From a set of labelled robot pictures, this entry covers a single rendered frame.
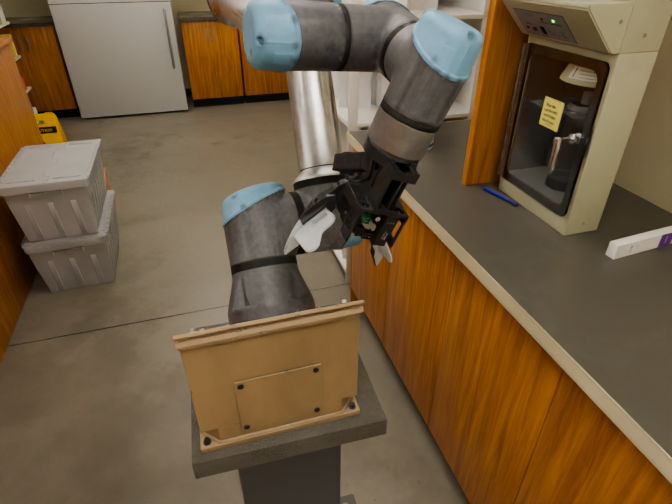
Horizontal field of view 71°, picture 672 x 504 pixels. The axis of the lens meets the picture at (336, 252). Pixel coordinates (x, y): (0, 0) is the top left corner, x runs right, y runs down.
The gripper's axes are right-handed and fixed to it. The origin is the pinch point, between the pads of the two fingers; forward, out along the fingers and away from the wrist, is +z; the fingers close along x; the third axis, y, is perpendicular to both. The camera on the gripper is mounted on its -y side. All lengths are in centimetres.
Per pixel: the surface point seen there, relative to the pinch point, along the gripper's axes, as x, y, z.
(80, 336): -36, -120, 166
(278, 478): 4.5, 11.3, 46.6
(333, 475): 16, 12, 46
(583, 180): 78, -31, -10
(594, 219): 89, -29, -1
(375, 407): 14.6, 11.5, 22.7
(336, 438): 7.7, 14.6, 26.6
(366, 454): 67, -23, 111
